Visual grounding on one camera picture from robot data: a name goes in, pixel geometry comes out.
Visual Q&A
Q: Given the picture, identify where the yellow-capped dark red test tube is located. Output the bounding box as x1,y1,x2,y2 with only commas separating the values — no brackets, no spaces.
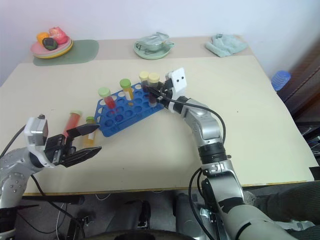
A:
138,71,151,93
147,72,161,108

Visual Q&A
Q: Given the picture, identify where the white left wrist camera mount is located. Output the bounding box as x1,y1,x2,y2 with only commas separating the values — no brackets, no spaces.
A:
23,115,56,168

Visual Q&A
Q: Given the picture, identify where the dark brown cabinet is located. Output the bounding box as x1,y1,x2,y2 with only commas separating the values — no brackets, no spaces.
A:
276,52,320,123

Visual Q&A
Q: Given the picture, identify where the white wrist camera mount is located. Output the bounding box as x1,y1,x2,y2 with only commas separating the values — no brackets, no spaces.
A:
164,66,188,113
23,115,56,168

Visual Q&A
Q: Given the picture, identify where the pale green plate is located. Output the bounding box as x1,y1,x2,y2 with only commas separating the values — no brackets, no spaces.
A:
132,39,175,61

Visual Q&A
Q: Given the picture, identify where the blue test tube rack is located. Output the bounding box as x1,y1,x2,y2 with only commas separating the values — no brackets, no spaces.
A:
94,82,166,138

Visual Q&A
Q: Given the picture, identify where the green-capped yellow test tube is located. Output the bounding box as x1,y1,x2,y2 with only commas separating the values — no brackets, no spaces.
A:
119,78,135,102

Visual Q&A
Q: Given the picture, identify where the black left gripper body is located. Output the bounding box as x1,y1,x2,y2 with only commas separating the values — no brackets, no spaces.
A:
44,133,77,167

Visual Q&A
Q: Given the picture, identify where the orange toy fruit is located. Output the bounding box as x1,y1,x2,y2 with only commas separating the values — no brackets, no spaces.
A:
36,32,51,44

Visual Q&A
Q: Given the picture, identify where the green placemat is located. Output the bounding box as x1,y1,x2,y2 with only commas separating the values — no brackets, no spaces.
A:
33,38,100,67

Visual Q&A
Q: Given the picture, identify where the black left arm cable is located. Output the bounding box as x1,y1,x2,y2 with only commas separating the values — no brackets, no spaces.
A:
0,126,85,227

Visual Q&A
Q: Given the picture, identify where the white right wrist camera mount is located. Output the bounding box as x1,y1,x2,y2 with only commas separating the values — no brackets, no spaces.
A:
164,66,188,113

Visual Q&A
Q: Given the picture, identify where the green-capped orange test tube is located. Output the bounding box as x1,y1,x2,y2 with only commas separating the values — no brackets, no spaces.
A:
83,116,98,148

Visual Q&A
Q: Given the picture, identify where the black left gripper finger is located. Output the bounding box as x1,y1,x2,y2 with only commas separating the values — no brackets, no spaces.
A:
62,146,103,169
65,123,100,139

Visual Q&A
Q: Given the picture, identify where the dark grey fabric seat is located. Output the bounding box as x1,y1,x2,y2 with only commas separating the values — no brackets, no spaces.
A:
243,180,320,224

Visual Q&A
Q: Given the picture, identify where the green-capped red test tube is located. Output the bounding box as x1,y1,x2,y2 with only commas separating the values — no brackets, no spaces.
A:
98,87,117,110
63,110,83,138

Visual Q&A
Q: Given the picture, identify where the pink toy peach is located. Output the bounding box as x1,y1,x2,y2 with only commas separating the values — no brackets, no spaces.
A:
48,26,69,45

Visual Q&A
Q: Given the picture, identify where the crumpled silver bag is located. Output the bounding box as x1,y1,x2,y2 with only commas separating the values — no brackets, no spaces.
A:
136,31,173,52

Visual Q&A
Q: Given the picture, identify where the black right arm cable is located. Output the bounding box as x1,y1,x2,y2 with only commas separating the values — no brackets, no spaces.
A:
159,97,232,159

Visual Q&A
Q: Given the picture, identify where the dark toy avocado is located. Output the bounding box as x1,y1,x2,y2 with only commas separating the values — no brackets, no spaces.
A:
41,37,59,51

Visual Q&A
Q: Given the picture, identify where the stack of blue cups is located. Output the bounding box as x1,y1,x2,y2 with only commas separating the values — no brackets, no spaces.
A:
270,70,293,92

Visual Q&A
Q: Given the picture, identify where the stack of coloured plates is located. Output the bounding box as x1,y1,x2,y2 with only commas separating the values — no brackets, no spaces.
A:
30,37,75,60

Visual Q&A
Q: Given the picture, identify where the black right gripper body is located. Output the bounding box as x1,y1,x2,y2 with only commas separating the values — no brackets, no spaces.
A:
157,78,176,101

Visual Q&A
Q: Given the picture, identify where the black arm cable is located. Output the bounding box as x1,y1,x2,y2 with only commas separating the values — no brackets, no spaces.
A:
159,97,232,159
0,126,85,227

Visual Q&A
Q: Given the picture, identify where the black bar under table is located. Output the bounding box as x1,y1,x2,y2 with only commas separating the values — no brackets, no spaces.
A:
21,194,86,206

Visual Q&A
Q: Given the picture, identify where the teal cloth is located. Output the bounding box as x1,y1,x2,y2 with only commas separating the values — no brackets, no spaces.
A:
204,32,248,58

